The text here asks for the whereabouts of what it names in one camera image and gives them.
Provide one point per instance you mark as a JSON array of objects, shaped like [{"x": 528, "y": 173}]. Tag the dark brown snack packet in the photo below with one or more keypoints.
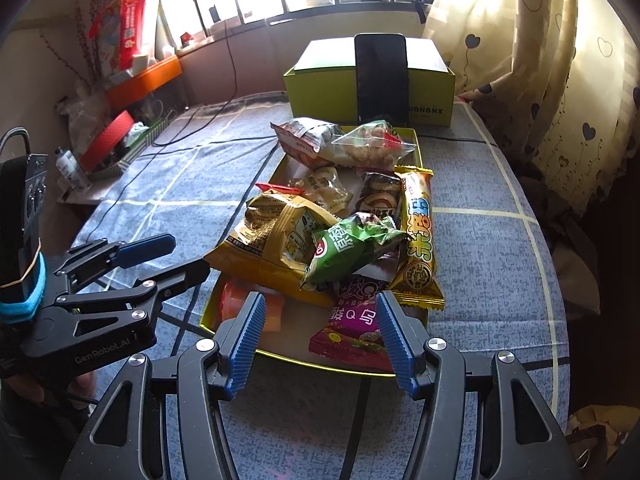
[{"x": 377, "y": 197}]

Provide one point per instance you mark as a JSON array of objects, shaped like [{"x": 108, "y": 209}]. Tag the shallow yellow-green box tray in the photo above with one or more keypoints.
[{"x": 292, "y": 342}]

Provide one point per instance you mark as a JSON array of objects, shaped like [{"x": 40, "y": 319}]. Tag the small black item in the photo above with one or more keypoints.
[{"x": 214, "y": 14}]

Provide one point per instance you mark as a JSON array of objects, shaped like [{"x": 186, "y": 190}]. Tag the white plastic bag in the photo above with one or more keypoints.
[{"x": 137, "y": 135}]

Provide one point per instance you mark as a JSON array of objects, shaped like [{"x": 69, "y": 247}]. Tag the clear plastic bag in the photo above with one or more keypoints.
[{"x": 87, "y": 115}]

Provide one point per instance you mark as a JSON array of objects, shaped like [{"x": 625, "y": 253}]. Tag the orange jelly cup red lid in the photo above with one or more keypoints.
[{"x": 232, "y": 302}]

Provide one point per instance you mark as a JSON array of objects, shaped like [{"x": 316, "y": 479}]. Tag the purple snack packet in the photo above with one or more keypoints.
[{"x": 350, "y": 330}]

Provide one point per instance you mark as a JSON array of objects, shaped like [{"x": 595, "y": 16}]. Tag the tan bag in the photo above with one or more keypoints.
[{"x": 600, "y": 430}]

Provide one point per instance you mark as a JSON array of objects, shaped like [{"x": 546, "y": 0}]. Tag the person's left hand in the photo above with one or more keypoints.
[{"x": 30, "y": 385}]

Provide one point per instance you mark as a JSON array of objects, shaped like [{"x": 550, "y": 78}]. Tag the pale yellow snack packet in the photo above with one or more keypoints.
[{"x": 325, "y": 187}]

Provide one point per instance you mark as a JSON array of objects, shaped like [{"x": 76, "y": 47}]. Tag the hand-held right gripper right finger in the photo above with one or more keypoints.
[{"x": 395, "y": 340}]

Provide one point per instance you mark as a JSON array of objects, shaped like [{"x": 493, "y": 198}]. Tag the green striped box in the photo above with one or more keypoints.
[{"x": 150, "y": 135}]

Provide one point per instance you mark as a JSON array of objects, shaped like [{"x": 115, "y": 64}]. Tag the blue-grey checked tablecloth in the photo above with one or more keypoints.
[{"x": 500, "y": 285}]

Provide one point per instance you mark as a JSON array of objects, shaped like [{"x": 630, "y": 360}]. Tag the green snack packet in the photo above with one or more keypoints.
[{"x": 345, "y": 255}]

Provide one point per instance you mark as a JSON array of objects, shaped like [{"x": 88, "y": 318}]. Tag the black smartphone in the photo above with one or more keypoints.
[{"x": 380, "y": 80}]

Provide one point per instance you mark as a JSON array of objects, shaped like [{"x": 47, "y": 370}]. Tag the red printed package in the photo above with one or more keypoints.
[{"x": 137, "y": 25}]

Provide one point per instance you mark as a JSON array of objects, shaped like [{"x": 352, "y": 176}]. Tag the clear snack bag green print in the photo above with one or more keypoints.
[{"x": 375, "y": 147}]

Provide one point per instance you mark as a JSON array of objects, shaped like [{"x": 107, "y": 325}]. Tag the red white snack bag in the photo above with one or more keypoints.
[{"x": 305, "y": 140}]

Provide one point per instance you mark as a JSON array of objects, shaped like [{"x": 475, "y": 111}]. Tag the red perforated basket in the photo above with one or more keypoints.
[{"x": 107, "y": 140}]

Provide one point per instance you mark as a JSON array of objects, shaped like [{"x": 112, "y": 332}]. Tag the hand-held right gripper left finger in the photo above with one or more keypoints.
[{"x": 247, "y": 345}]

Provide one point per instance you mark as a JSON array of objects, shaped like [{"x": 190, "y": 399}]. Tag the clear plastic bottle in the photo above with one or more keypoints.
[{"x": 72, "y": 172}]

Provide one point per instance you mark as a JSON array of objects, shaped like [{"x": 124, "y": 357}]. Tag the heart print curtain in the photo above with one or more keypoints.
[{"x": 560, "y": 85}]

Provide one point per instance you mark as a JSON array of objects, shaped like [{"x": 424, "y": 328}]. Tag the orange shelf box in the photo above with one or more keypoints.
[{"x": 145, "y": 82}]

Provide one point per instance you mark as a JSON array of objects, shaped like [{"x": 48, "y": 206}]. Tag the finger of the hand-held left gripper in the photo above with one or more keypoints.
[
  {"x": 175, "y": 277},
  {"x": 145, "y": 250}
]

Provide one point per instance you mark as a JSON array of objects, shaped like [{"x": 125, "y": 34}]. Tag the long yellow snack bar packet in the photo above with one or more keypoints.
[{"x": 417, "y": 240}]

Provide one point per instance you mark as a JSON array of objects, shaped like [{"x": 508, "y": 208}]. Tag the small red item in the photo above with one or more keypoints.
[{"x": 188, "y": 41}]

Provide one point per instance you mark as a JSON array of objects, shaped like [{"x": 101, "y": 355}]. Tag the orange-yellow snack bag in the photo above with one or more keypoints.
[{"x": 265, "y": 250}]

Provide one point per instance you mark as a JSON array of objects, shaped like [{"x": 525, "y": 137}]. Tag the deep yellow-green cardboard box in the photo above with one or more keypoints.
[{"x": 320, "y": 95}]

